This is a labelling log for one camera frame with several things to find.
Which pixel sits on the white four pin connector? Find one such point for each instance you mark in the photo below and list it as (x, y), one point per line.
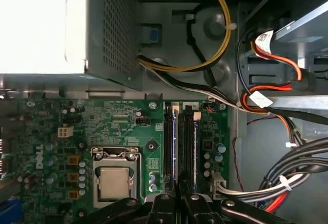
(65, 131)

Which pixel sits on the black open PC case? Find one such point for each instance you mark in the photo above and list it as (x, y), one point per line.
(164, 11)

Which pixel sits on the blue RAM stick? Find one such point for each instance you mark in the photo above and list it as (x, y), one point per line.
(196, 157)
(175, 137)

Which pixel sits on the black RAM slot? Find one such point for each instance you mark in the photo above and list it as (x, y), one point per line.
(168, 137)
(187, 142)

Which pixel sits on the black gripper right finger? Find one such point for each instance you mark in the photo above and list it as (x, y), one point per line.
(194, 208)

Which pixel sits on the blue plastic clip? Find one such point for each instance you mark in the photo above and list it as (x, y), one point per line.
(153, 35)

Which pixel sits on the blue video port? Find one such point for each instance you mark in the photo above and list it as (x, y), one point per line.
(10, 213)

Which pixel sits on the grey metal drive cage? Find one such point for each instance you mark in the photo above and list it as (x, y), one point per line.
(302, 29)

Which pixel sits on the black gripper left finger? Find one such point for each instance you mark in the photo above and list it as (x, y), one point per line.
(164, 208)

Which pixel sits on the silver CPU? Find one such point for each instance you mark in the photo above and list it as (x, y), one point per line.
(114, 183)

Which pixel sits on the grey power supply unit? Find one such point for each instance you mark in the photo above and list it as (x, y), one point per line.
(115, 29)

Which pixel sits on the green motherboard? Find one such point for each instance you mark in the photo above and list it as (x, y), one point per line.
(115, 126)

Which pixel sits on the white board power connector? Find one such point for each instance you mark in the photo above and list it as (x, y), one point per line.
(219, 183)

